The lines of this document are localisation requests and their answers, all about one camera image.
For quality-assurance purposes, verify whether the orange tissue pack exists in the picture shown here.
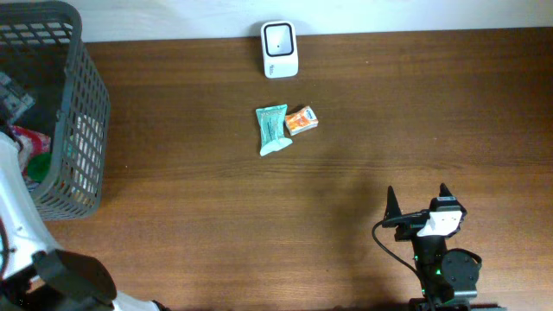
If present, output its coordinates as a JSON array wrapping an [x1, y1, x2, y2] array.
[[285, 106, 319, 136]]

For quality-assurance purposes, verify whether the teal wet wipes pack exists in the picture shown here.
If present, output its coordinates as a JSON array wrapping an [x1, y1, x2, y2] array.
[[256, 105, 293, 156]]

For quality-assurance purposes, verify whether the purple red snack bag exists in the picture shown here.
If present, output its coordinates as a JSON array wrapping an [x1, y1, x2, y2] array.
[[10, 125, 52, 193]]

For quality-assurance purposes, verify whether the green lid glass jar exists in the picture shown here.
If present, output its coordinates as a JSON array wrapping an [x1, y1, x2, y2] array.
[[27, 153, 52, 183]]

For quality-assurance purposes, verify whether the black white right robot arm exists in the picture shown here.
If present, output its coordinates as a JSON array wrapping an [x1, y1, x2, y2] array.
[[372, 184, 502, 311]]

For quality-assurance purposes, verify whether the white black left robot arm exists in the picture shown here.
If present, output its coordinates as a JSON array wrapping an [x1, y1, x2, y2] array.
[[1, 134, 166, 311]]

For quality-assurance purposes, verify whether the white barcode scanner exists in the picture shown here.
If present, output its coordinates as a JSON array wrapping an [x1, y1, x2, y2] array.
[[260, 21, 299, 79]]

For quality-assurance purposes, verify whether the grey plastic mesh basket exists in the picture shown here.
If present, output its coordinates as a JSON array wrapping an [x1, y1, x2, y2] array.
[[1, 1, 111, 220]]

